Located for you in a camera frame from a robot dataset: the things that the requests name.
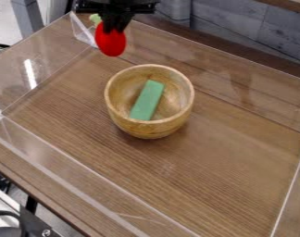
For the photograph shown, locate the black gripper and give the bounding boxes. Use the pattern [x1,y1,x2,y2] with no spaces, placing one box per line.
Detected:
[76,0,160,33]

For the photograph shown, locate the red plush strawberry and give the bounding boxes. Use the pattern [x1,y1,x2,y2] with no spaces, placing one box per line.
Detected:
[90,14,126,56]

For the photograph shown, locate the wooden bowl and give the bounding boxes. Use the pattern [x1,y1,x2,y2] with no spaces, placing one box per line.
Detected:
[105,64,195,139]

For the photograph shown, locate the green rectangular block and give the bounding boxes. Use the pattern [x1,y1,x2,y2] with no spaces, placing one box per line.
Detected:
[129,80,165,120]

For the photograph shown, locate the clear acrylic tray walls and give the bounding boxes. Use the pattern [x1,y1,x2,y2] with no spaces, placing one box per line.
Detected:
[0,14,300,237]

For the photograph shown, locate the grey post upper left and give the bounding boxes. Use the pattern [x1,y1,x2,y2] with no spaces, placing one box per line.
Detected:
[10,0,44,38]

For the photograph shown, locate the black cable lower left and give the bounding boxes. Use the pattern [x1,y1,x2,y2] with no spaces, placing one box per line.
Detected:
[0,210,30,230]

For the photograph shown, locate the black metal bracket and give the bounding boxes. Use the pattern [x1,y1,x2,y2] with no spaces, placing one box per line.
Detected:
[21,207,62,237]

